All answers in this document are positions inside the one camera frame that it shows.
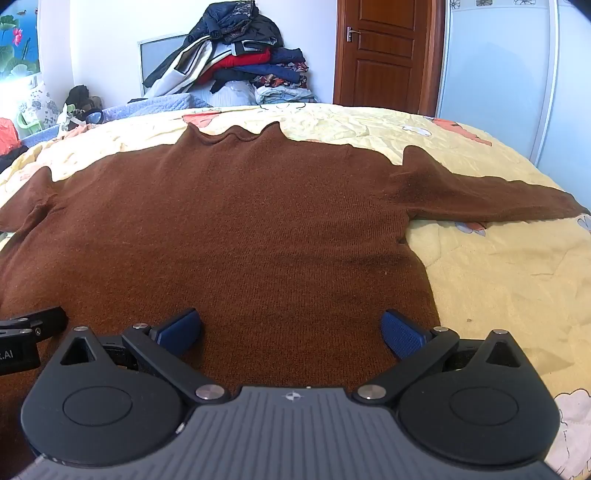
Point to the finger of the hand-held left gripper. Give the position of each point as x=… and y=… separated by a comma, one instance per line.
x=46, y=321

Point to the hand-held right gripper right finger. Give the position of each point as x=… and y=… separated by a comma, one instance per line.
x=401, y=332

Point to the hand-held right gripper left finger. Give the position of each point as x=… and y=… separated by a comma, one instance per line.
x=180, y=330

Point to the brown knit sweater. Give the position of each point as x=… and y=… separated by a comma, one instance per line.
x=254, y=230

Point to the pile of assorted clothes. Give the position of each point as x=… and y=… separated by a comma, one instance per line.
x=235, y=55

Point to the yellow carrot print quilt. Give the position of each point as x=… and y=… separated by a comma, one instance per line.
x=498, y=277

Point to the dark cloth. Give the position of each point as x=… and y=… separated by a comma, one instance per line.
x=11, y=159

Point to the orange cloth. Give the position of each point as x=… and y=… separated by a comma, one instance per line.
x=7, y=136

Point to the green plastic stool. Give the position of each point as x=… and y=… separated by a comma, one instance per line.
x=27, y=124

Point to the white tissue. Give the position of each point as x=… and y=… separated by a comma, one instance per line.
x=69, y=121

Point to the floral pillow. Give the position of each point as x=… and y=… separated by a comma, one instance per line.
x=39, y=104

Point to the black bag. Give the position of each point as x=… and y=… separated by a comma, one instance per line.
x=81, y=99

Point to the blue quilted blanket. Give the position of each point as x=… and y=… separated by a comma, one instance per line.
x=152, y=104

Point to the grey framed panel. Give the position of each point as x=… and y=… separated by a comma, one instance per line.
x=157, y=53

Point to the brown wooden door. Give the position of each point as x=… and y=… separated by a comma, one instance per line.
x=383, y=50

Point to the lotus wall poster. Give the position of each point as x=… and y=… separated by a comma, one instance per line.
x=16, y=41

